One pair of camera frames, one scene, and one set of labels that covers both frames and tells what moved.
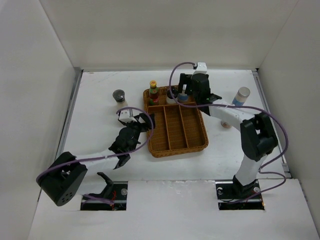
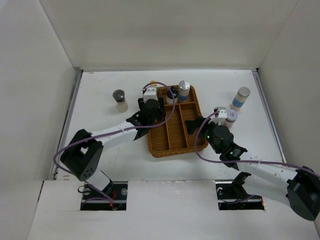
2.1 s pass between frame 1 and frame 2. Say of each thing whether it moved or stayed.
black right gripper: moved
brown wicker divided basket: stayed
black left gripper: moved
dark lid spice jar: stayed
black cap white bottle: stayed
